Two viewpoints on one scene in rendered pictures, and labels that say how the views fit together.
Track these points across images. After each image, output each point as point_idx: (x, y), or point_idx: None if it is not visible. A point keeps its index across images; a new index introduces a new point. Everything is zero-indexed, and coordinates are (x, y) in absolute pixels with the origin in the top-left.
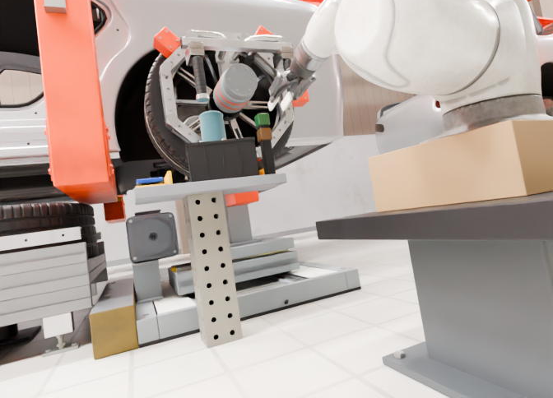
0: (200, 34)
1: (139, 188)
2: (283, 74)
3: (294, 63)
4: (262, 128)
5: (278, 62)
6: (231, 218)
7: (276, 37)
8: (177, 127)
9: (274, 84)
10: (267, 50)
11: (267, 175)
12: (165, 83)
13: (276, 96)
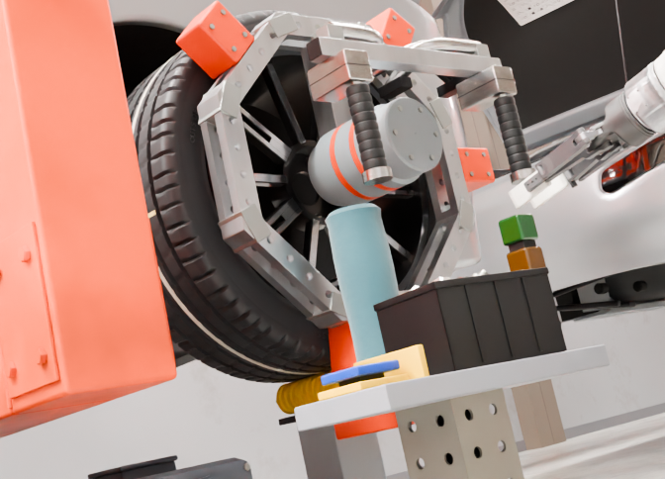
0: (348, 32)
1: (394, 385)
2: (591, 137)
3: (619, 117)
4: (529, 247)
5: (481, 99)
6: (348, 468)
7: (474, 45)
8: (264, 239)
9: (560, 154)
10: (459, 72)
11: (580, 350)
12: (232, 135)
13: (550, 179)
